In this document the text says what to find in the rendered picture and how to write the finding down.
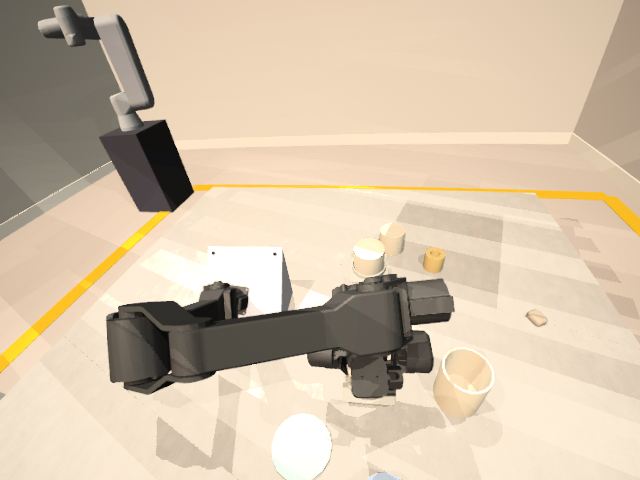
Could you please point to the cream balance beam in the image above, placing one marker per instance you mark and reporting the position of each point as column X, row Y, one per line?
column 346, row 391

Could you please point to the small beige pebble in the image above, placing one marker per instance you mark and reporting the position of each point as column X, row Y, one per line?
column 536, row 317

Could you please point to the white round dish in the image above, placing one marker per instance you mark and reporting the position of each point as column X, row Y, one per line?
column 301, row 447

